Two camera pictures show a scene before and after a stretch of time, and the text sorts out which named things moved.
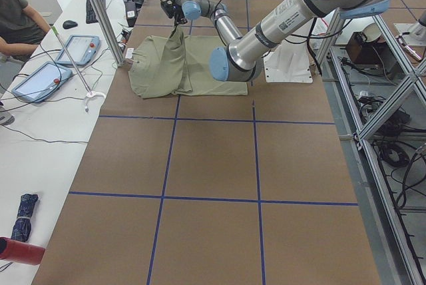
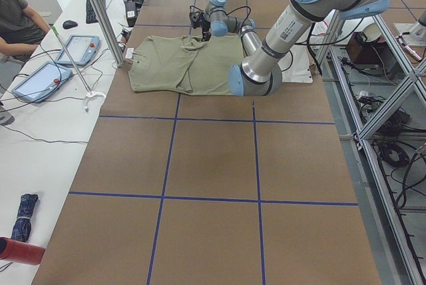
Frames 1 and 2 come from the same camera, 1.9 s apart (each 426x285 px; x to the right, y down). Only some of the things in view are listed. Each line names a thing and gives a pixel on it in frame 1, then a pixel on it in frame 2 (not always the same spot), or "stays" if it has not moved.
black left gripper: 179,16 → 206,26
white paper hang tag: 129,52 stays
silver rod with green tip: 55,30 stays
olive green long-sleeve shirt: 174,64 stays
